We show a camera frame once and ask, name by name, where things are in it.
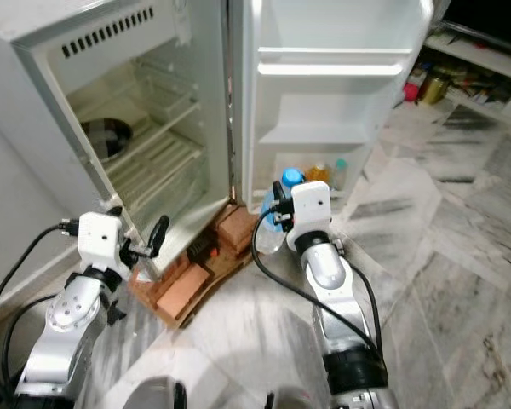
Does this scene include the clear water bottle blue cap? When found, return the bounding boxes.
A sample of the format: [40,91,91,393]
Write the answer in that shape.
[252,167,306,256]

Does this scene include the silver fridge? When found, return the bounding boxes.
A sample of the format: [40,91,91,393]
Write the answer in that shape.
[0,0,440,274]

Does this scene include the yellow drink bottle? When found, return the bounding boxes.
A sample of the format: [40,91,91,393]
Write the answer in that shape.
[305,162,330,185]

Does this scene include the teal capped bottle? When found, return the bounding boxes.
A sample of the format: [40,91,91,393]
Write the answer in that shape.
[330,157,350,190]

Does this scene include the black round pan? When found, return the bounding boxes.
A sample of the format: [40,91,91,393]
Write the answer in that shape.
[81,118,133,164]

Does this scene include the wooden pallet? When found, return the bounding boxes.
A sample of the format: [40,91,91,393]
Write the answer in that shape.
[162,213,269,329]

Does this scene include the grey robot left leg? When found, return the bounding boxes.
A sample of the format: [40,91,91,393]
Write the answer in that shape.
[123,377,188,409]

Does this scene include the grey robot leg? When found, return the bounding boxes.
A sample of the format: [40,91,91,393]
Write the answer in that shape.
[266,388,309,409]
[123,377,188,409]

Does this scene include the grey robot right leg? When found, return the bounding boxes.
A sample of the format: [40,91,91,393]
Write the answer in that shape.
[266,388,309,409]

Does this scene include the gold tin can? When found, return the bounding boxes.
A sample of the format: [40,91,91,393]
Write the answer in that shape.
[417,75,450,106]

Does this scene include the white shelf unit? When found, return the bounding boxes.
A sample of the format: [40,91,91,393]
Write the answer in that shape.
[426,21,511,107]

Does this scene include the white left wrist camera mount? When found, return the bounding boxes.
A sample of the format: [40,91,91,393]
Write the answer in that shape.
[77,211,124,272]

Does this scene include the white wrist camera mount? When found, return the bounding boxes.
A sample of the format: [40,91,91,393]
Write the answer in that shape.
[77,211,124,272]
[288,181,333,248]

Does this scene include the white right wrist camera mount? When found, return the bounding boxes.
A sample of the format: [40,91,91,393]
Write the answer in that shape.
[288,181,333,248]

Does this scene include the white wire fridge shelf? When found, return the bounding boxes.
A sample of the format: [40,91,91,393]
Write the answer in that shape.
[123,60,205,137]
[106,128,205,210]

